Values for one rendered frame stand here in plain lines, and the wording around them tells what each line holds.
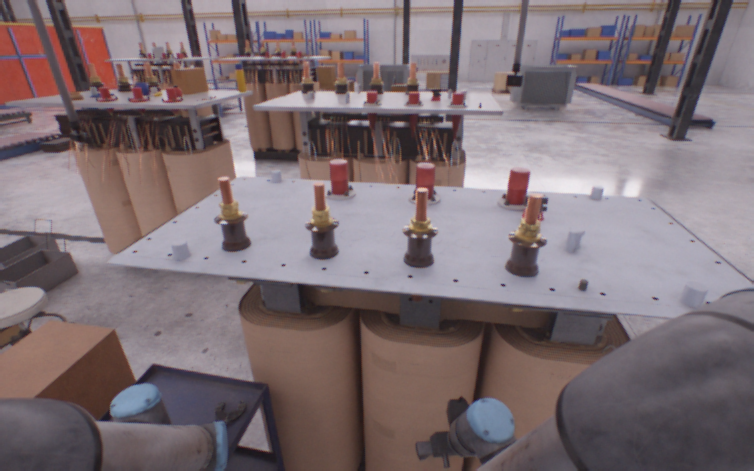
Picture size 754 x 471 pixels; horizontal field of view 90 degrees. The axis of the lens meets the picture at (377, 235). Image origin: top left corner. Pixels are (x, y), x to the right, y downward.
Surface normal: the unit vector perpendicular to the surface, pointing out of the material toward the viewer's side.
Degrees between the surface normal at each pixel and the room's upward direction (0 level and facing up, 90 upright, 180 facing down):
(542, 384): 90
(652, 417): 55
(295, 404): 90
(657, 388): 45
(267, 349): 90
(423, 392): 90
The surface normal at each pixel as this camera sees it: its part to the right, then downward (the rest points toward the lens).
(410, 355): -0.14, 0.45
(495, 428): 0.13, -0.70
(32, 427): 0.68, -0.73
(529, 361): -0.50, 0.40
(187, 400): 0.00, -0.89
